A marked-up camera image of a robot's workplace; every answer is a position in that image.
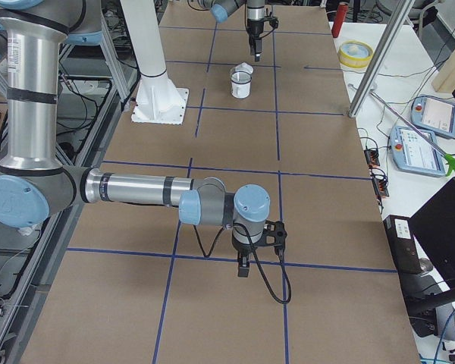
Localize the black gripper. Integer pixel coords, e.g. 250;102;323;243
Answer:
248;19;264;62
233;239;253;278

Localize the clear plastic funnel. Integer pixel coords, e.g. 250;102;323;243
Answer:
230;66;253;85

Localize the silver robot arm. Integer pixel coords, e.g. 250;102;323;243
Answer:
0;1;270;277
197;0;268;62

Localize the white ceramic lid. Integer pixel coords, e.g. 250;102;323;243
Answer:
236;62;253;74

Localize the white enamel mug blue rim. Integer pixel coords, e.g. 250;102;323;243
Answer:
231;82;251;99

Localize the red cylinder can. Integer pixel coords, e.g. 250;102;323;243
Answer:
331;2;348;39

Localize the yellow tape roll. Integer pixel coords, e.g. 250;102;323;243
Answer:
337;40;374;68

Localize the orange connector block near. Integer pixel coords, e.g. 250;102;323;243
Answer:
372;174;389;199

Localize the orange connector block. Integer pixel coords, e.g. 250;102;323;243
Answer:
364;148;380;168
372;174;389;199

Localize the black computer box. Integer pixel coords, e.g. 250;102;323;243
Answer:
384;215;422;275

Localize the orange connector block far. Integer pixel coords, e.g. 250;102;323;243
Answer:
364;148;380;168

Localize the near teach pendant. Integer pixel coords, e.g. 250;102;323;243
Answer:
390;126;446;177

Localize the teach pendant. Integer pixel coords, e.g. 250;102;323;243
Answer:
390;126;446;177
411;96;455;139

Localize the far teach pendant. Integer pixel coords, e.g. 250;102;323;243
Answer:
411;96;455;139

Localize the wooden board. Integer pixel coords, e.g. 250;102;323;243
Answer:
431;49;455;93

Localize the black monitor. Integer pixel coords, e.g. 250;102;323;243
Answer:
406;177;455;315

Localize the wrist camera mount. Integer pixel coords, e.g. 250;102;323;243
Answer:
265;14;279;30
256;220;287;258

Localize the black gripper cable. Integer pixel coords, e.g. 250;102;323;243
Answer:
193;221;292;304

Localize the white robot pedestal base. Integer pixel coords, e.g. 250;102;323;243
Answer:
121;0;189;125

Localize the blue network cable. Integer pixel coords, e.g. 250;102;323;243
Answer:
431;305;455;363

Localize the green handled air gun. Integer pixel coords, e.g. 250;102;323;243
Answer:
369;89;455;176

